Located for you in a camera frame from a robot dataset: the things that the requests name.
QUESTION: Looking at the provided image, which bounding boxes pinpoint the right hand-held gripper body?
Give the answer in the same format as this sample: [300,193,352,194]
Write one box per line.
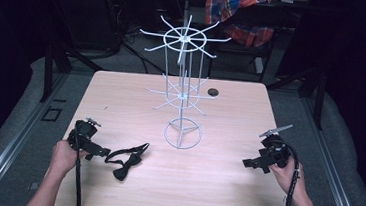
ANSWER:
[256,121,296,170]

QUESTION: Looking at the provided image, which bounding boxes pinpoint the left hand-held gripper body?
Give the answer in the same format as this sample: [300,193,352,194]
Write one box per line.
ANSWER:
[65,115,103,154]

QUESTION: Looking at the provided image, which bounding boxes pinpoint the black bow tie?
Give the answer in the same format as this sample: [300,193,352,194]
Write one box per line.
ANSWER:
[102,138,150,184]

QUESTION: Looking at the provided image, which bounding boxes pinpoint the white wire display rack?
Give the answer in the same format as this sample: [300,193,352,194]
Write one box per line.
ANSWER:
[129,10,234,154]

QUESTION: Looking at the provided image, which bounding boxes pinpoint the person's left hand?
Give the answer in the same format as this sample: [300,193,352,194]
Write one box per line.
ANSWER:
[47,138,90,180]

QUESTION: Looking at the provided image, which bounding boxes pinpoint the person's right hand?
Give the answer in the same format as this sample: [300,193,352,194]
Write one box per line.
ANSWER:
[266,155,312,204]

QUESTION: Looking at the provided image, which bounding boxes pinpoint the black metal stand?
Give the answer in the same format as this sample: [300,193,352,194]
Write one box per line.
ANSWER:
[262,4,334,131]
[39,0,111,108]

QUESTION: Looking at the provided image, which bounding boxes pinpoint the black chair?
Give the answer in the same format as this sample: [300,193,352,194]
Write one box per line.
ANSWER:
[206,0,283,85]

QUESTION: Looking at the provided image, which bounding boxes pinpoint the plaid cloth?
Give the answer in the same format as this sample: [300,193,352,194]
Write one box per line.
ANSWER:
[201,0,278,51]

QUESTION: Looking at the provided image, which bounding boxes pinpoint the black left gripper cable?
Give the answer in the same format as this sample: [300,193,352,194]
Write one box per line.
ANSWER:
[67,122,91,206]

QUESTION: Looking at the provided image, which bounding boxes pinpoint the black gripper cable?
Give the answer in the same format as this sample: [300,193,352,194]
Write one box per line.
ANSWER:
[271,141,304,206]
[67,122,91,206]

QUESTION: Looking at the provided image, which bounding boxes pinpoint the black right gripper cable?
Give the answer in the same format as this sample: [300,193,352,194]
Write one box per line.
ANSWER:
[271,141,304,206]

